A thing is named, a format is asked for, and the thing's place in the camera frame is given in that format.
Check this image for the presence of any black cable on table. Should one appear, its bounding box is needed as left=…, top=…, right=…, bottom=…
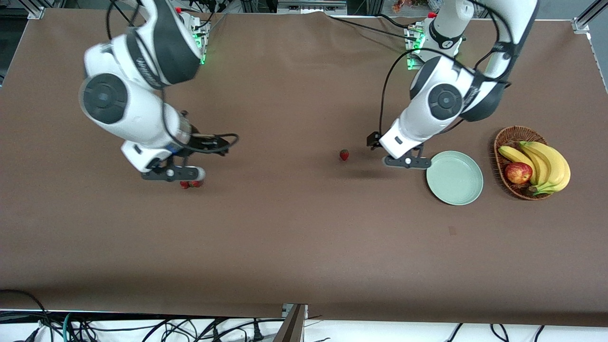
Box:
left=378, top=13, right=411, bottom=29
left=324, top=13, right=421, bottom=41

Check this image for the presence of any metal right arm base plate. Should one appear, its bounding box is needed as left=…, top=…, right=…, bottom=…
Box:
left=189, top=13, right=210, bottom=65

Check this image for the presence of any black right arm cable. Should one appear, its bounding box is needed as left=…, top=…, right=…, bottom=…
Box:
left=105, top=0, right=239, bottom=155

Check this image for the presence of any silver equipment box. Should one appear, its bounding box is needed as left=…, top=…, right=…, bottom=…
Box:
left=277, top=0, right=348, bottom=15

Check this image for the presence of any brown table cover sheet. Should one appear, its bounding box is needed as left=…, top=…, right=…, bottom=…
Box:
left=0, top=9, right=608, bottom=327

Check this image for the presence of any red yellow apple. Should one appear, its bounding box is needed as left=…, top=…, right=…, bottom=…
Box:
left=504, top=162, right=533, bottom=185

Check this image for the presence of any orange red object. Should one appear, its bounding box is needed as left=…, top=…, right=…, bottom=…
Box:
left=392, top=0, right=428, bottom=13

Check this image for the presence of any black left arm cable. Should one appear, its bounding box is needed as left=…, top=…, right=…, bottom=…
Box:
left=379, top=0, right=513, bottom=138

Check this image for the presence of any dark table leg post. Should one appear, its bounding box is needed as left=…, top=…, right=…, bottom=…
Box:
left=273, top=304, right=308, bottom=342

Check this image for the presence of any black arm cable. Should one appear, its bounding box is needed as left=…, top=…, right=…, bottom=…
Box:
left=379, top=0, right=513, bottom=138
left=105, top=0, right=239, bottom=155

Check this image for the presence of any teal floor cable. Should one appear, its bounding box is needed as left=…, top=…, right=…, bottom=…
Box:
left=62, top=311, right=76, bottom=342

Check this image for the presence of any light green round plate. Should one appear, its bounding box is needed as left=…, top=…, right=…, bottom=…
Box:
left=426, top=151, right=484, bottom=206

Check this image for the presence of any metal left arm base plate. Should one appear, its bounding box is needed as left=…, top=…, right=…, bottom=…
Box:
left=405, top=24, right=458, bottom=72

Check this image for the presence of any brown wicker basket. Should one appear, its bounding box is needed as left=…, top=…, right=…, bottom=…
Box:
left=494, top=125, right=554, bottom=200

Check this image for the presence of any yellow banana bunch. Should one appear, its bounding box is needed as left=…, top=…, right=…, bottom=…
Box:
left=498, top=141, right=571, bottom=196

